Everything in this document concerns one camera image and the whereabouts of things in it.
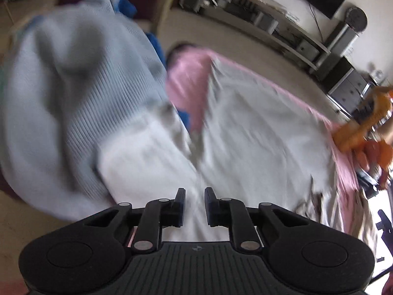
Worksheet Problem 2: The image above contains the grey television stand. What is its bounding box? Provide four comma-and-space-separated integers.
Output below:
181, 0, 333, 72

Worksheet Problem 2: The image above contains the pink printed blanket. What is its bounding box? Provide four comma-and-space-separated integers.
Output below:
166, 48, 360, 238

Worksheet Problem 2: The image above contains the black drawer cabinet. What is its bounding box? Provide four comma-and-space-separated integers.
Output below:
326, 58, 373, 115

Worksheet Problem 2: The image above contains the dark tray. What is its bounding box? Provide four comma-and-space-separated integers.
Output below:
358, 169, 385, 192

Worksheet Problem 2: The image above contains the blue garment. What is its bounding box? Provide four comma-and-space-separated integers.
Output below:
116, 0, 191, 130

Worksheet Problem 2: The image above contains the tall silver floor speaker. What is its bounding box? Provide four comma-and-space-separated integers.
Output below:
319, 6, 368, 78

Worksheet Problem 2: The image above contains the light blue knit sweater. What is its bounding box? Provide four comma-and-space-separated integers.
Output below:
0, 0, 173, 222

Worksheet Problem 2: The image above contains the white sweatshirt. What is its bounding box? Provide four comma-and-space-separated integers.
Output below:
98, 58, 349, 244

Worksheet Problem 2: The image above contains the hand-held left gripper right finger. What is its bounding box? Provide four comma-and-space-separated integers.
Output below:
204, 187, 309, 253

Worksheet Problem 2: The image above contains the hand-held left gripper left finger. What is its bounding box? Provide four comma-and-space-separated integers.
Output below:
83, 187, 186, 254

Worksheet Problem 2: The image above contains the grey subwoofer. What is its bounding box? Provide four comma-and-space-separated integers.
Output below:
296, 38, 320, 61

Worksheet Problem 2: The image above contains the beige folded garment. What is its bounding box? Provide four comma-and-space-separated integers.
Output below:
295, 184, 379, 244

